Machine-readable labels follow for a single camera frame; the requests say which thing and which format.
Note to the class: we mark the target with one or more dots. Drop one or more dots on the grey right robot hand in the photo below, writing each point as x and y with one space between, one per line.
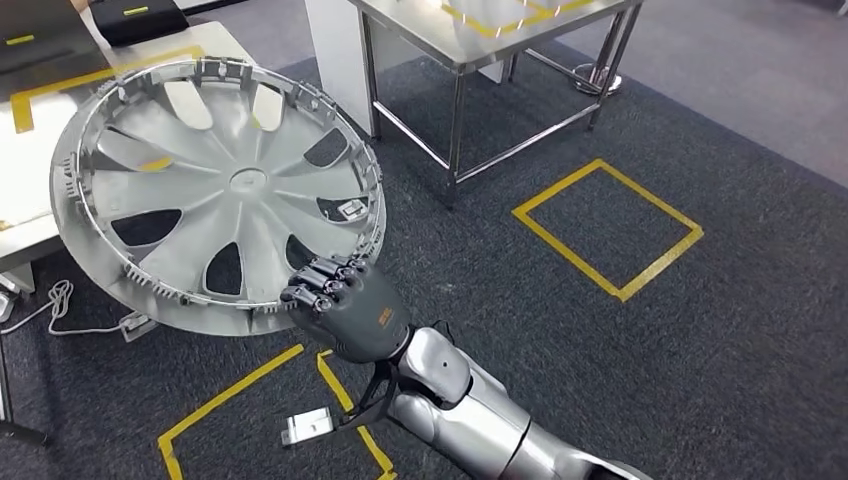
358 318

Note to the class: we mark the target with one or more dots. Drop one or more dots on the silver wheel hubcap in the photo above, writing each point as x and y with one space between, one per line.
245 182

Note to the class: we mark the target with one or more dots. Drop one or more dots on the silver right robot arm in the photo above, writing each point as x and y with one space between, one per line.
477 417

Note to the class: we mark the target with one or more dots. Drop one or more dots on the stainless steel workbench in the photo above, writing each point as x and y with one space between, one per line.
26 172

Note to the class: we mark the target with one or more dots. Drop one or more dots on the yellow tape rectangle on workbench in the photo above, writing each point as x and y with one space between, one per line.
20 109

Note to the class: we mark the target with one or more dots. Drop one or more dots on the silver floor socket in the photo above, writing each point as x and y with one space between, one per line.
351 208
136 326

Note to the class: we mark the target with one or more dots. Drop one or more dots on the stainless steel table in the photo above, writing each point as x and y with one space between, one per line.
411 26

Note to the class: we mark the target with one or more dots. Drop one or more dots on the chrome stanchion base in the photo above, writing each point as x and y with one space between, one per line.
596 83

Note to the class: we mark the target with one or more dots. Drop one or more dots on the black case yellow mark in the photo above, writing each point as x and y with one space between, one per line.
132 26

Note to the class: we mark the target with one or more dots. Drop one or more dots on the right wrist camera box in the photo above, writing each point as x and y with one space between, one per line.
307 427

